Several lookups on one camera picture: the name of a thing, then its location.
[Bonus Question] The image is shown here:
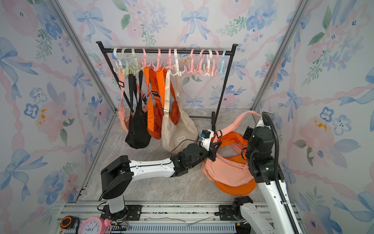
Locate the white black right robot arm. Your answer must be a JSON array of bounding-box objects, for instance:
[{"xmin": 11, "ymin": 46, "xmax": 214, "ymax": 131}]
[{"xmin": 236, "ymin": 126, "xmax": 303, "ymax": 234}]

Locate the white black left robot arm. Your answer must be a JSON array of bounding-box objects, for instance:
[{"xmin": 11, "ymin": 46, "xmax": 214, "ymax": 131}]
[{"xmin": 100, "ymin": 140, "xmax": 222, "ymax": 214}]

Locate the light blue hook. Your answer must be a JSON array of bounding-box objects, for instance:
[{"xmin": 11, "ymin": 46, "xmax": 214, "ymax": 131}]
[{"xmin": 217, "ymin": 50, "xmax": 227, "ymax": 75}]

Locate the white hook leftmost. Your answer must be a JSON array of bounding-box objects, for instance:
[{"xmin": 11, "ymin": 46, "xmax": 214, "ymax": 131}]
[{"xmin": 113, "ymin": 47, "xmax": 123, "ymax": 73}]

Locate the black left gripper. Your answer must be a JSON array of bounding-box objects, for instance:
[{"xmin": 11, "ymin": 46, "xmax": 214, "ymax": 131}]
[{"xmin": 188, "ymin": 141, "xmax": 221, "ymax": 171}]

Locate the black clothes rack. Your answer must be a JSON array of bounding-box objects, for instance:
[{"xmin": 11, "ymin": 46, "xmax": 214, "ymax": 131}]
[{"xmin": 96, "ymin": 41, "xmax": 238, "ymax": 132}]

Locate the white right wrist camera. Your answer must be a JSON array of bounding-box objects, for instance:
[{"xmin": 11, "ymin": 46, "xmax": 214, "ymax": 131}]
[{"xmin": 255, "ymin": 118, "xmax": 265, "ymax": 128}]

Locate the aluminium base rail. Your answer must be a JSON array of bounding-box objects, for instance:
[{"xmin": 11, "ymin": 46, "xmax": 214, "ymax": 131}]
[{"xmin": 55, "ymin": 200, "xmax": 304, "ymax": 234}]

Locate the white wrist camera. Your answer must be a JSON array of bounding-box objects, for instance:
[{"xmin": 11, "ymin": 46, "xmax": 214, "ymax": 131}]
[
  {"xmin": 255, "ymin": 118, "xmax": 265, "ymax": 128},
  {"xmin": 198, "ymin": 129, "xmax": 214, "ymax": 151}
]

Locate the black crossbody bag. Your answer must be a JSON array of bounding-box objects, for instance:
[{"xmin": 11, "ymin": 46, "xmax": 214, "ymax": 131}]
[{"xmin": 125, "ymin": 71, "xmax": 151, "ymax": 149}]

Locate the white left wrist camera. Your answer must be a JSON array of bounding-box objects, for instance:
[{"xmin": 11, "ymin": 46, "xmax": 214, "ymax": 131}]
[{"xmin": 198, "ymin": 129, "xmax": 214, "ymax": 151}]

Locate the orange black tape measure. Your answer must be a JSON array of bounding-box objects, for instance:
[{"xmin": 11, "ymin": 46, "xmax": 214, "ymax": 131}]
[{"xmin": 60, "ymin": 215, "xmax": 79, "ymax": 229}]

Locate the beige crossbody bag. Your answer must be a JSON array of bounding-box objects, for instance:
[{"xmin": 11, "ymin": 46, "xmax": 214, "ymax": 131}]
[{"xmin": 160, "ymin": 69, "xmax": 198, "ymax": 154}]

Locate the pink alarm clock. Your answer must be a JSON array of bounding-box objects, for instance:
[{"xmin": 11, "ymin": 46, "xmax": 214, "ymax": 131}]
[{"xmin": 79, "ymin": 217, "xmax": 112, "ymax": 234}]

